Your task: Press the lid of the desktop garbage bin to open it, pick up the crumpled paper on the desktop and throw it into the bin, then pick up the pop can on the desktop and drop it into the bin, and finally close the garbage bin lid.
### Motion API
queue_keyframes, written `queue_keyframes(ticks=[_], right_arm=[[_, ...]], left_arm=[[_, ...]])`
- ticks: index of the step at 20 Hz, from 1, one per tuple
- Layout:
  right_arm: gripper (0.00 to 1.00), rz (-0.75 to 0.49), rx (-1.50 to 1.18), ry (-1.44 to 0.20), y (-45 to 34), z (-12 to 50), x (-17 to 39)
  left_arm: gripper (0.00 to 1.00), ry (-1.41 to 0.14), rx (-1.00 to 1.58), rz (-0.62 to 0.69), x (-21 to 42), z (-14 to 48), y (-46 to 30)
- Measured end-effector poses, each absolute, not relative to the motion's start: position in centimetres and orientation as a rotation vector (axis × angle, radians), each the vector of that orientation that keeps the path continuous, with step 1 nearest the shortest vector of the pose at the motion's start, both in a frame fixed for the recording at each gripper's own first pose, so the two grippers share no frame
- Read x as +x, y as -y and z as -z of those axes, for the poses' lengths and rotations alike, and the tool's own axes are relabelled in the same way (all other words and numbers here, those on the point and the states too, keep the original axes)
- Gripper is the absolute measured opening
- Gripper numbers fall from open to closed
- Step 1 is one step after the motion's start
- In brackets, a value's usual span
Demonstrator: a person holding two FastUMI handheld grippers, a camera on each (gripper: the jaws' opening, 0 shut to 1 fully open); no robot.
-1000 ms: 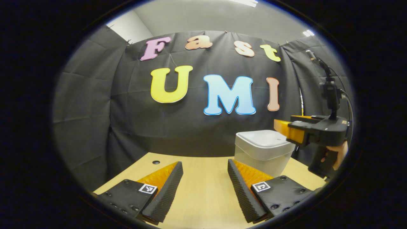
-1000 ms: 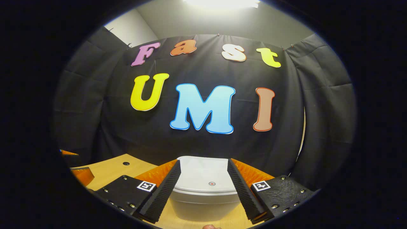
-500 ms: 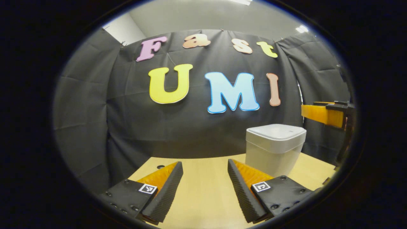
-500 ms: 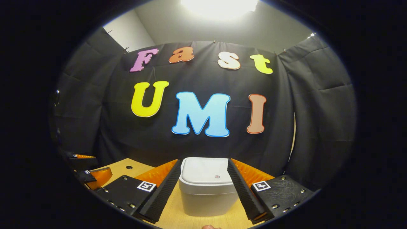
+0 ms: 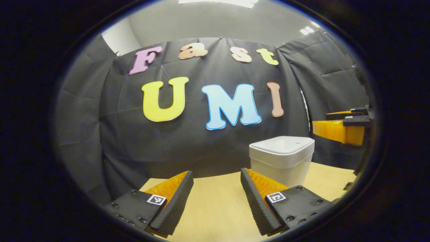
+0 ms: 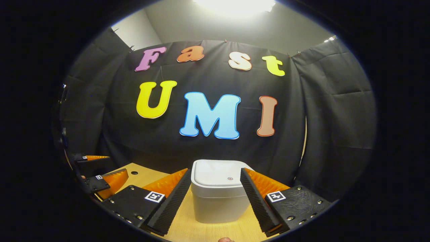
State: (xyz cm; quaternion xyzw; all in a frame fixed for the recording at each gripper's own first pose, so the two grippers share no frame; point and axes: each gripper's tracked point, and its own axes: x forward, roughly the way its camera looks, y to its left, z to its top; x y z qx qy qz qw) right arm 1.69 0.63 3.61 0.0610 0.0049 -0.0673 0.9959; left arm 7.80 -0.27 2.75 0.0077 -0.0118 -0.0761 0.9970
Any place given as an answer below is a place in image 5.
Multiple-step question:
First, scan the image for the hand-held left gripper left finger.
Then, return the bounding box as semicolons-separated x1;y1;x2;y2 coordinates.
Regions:
102;170;195;237

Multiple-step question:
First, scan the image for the grey desktop garbage bin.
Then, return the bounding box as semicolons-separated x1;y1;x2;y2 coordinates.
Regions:
249;136;315;189

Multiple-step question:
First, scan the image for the black backdrop cloth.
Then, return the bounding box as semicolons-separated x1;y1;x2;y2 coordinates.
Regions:
54;30;370;202

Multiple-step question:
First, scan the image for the wooden desktop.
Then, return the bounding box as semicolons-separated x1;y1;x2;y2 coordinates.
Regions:
139;161;356;242

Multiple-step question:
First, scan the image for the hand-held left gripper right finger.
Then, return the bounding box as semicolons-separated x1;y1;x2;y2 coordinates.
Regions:
240;168;336;236

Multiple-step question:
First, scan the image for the small ceiling light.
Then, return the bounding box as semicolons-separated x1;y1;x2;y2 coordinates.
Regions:
300;22;321;35

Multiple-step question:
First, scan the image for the large ceiling light panel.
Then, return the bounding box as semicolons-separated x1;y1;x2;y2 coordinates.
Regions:
178;0;259;9

